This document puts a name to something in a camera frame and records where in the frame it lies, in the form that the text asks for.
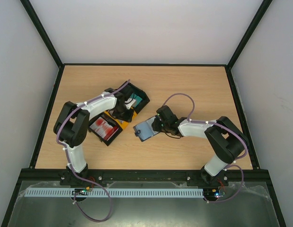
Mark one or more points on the white slotted cable duct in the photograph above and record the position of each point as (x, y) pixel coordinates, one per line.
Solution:
(115, 193)

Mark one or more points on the teal card stack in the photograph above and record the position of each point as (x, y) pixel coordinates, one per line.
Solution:
(140, 102)

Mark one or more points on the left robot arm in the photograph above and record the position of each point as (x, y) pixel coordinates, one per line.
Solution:
(72, 126)

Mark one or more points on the dark blue card holder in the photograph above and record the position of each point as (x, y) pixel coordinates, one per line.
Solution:
(144, 130)

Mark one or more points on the red white card stack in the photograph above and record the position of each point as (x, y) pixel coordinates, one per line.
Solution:
(103, 129)

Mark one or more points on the black bin with red cards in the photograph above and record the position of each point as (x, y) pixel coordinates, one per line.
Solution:
(104, 116)

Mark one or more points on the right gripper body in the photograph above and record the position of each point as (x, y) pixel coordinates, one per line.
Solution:
(156, 124)

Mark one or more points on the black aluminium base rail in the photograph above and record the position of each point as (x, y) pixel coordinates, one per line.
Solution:
(104, 177)

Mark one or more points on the black bin with teal cards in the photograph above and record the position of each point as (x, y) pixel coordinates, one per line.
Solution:
(129, 90)

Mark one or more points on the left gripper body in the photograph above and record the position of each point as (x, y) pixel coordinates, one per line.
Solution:
(121, 114)

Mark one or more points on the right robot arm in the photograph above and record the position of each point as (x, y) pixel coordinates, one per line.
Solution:
(227, 141)

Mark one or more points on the yellow card bin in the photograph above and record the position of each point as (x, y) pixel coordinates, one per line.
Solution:
(118, 122)

